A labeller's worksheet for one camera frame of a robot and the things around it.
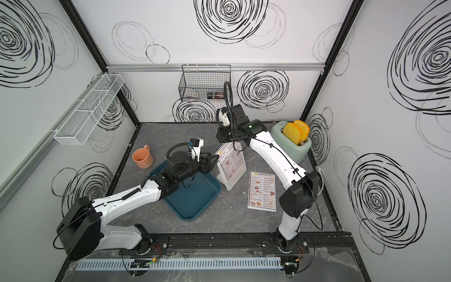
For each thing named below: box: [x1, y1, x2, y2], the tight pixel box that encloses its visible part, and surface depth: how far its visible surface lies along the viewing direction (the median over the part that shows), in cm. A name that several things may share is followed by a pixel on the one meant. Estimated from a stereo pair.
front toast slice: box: [283, 122, 302, 146], surface depth 91 cm
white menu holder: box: [214, 141, 248, 191], surface depth 85 cm
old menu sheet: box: [247, 170, 277, 212], surface depth 91 cm
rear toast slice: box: [293, 119, 311, 143], surface depth 90 cm
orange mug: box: [132, 144, 154, 169], surface depth 98 cm
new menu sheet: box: [216, 141, 246, 181], surface depth 83 cm
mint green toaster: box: [270, 119, 313, 164], surface depth 91 cm
